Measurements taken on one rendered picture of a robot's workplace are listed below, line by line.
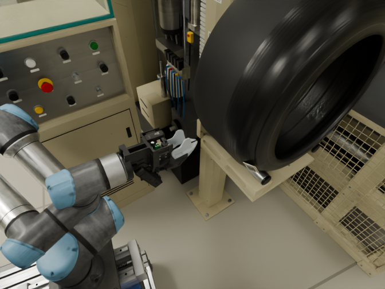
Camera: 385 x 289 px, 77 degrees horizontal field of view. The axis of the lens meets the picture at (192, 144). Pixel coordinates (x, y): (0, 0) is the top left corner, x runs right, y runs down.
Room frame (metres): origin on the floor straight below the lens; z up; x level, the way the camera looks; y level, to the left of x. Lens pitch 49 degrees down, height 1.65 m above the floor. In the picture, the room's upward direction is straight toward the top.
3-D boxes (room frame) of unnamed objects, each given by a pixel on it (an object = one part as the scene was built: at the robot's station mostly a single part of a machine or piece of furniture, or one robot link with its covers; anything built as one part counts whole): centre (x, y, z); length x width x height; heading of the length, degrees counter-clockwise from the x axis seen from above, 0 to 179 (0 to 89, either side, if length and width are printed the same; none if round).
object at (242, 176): (0.63, -0.17, 0.84); 0.36 x 0.09 x 0.06; 33
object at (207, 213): (0.91, -0.13, 0.01); 0.27 x 0.27 x 0.02; 33
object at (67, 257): (0.22, 0.38, 0.88); 0.13 x 0.12 x 0.14; 144
